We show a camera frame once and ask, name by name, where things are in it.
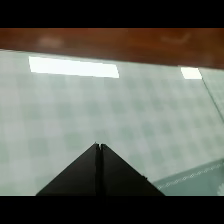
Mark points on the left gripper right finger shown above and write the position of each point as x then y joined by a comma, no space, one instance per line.
123,178

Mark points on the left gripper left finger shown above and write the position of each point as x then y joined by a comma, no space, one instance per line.
80,176

